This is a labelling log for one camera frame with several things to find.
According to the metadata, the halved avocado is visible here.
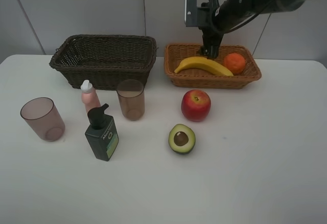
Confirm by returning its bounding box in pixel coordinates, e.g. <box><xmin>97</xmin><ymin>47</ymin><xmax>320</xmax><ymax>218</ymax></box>
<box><xmin>168</xmin><ymin>124</ymin><xmax>196</xmax><ymax>154</ymax></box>

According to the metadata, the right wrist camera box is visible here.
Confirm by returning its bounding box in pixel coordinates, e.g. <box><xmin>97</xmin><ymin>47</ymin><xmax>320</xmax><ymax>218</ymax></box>
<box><xmin>184</xmin><ymin>0</ymin><xmax>198</xmax><ymax>27</ymax></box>

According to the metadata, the dark brown wicker basket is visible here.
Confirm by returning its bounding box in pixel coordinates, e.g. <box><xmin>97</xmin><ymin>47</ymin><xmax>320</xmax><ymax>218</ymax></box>
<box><xmin>50</xmin><ymin>34</ymin><xmax>157</xmax><ymax>91</ymax></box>

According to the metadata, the light brown wicker basket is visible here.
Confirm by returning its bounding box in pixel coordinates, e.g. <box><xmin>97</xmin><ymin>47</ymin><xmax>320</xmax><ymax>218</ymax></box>
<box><xmin>164</xmin><ymin>43</ymin><xmax>262</xmax><ymax>89</ymax></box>

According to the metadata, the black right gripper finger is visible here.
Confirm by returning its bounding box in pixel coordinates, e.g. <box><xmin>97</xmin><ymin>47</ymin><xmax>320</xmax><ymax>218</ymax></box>
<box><xmin>208</xmin><ymin>46</ymin><xmax>220</xmax><ymax>59</ymax></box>
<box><xmin>199</xmin><ymin>46</ymin><xmax>208</xmax><ymax>55</ymax></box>

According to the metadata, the red apple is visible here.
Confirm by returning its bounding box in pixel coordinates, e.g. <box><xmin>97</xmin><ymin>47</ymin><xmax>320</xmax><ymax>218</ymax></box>
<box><xmin>181</xmin><ymin>89</ymin><xmax>211</xmax><ymax>122</ymax></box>

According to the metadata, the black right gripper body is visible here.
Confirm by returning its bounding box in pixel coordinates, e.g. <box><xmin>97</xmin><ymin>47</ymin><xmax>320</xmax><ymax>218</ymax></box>
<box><xmin>197</xmin><ymin>0</ymin><xmax>224</xmax><ymax>48</ymax></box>

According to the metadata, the orange tangerine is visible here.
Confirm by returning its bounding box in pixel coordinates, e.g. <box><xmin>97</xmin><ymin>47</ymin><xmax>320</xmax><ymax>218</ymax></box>
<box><xmin>223</xmin><ymin>53</ymin><xmax>246</xmax><ymax>75</ymax></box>

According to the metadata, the pink bottle white cap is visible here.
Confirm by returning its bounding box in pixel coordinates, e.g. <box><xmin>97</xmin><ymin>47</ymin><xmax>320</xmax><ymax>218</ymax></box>
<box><xmin>80</xmin><ymin>80</ymin><xmax>101</xmax><ymax>113</ymax></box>

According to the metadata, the left translucent pink cup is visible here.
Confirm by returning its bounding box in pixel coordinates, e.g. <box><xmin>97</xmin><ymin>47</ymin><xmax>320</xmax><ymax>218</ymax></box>
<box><xmin>20</xmin><ymin>97</ymin><xmax>65</xmax><ymax>142</ymax></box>

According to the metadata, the yellow banana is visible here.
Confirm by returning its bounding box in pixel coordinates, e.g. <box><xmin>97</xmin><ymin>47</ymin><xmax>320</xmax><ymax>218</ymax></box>
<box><xmin>174</xmin><ymin>56</ymin><xmax>233</xmax><ymax>76</ymax></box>

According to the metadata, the dark green pump bottle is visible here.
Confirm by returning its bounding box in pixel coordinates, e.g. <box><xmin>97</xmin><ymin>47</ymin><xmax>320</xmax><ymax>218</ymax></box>
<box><xmin>85</xmin><ymin>104</ymin><xmax>119</xmax><ymax>161</ymax></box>

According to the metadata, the right translucent brown cup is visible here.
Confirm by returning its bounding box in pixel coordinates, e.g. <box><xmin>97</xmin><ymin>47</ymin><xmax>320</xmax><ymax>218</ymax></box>
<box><xmin>116</xmin><ymin>79</ymin><xmax>145</xmax><ymax>121</ymax></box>

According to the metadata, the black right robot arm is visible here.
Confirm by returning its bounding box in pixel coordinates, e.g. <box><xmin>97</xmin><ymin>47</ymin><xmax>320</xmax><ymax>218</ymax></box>
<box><xmin>199</xmin><ymin>0</ymin><xmax>306</xmax><ymax>59</ymax></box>

